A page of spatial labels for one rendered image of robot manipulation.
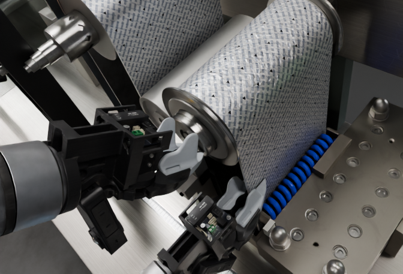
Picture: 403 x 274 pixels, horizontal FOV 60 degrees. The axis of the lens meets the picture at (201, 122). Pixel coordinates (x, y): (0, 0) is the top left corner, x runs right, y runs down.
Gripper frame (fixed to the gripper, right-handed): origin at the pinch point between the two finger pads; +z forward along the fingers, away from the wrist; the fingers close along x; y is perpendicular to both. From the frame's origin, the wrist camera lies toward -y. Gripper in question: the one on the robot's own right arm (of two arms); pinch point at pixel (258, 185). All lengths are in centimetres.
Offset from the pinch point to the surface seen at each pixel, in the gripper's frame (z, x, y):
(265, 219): -2.4, -2.6, -6.3
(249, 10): 29.5, 24.7, 8.7
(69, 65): 4, 93, -19
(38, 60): -12.2, 29.9, 25.2
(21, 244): -68, 125, -109
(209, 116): -3.7, 2.0, 21.7
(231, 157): -3.7, 0.0, 13.8
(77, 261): -51, 91, -109
